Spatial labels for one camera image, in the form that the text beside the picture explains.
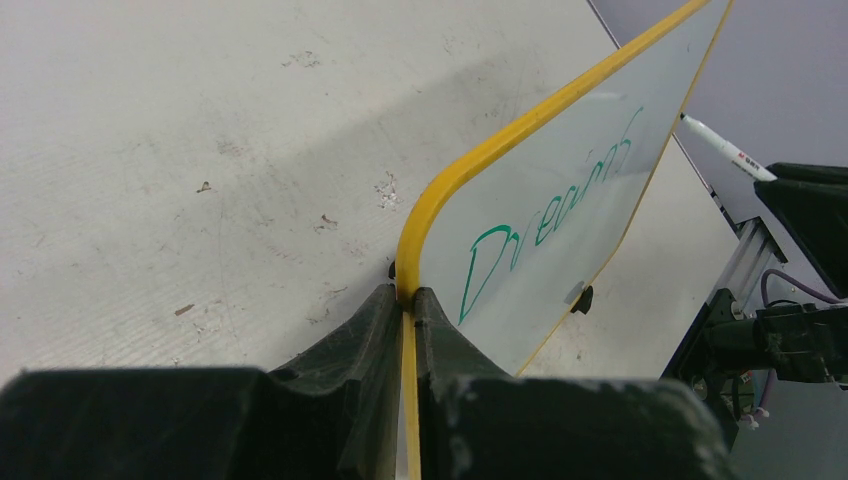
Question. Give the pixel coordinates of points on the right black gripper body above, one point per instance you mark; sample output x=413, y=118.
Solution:
x=799, y=342

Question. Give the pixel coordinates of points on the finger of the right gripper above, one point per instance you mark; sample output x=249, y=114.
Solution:
x=829, y=175
x=815, y=216

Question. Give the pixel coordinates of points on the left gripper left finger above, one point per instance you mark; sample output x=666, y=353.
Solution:
x=329, y=413

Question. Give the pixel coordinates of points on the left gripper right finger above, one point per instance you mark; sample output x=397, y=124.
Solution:
x=478, y=422

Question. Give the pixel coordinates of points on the white marker pen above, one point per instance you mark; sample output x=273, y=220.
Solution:
x=728, y=150

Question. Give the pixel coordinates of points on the yellow framed whiteboard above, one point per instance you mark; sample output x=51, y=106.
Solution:
x=509, y=235

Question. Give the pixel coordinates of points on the aluminium frame rail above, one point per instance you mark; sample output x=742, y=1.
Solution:
x=756, y=252

